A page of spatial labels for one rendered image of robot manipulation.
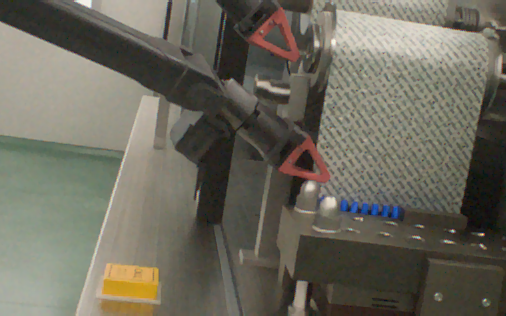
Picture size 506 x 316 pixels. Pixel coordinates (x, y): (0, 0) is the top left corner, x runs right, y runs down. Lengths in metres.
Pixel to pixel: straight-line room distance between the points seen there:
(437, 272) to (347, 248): 0.12
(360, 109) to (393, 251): 0.25
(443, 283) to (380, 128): 0.27
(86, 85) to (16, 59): 0.56
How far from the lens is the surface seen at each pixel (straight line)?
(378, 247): 1.05
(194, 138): 1.18
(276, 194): 1.30
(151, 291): 1.11
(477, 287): 1.09
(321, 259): 1.04
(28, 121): 6.89
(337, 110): 1.21
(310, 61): 1.22
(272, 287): 1.23
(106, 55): 1.08
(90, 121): 6.83
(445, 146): 1.26
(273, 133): 1.17
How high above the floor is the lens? 1.28
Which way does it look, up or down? 8 degrees down
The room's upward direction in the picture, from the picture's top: 9 degrees clockwise
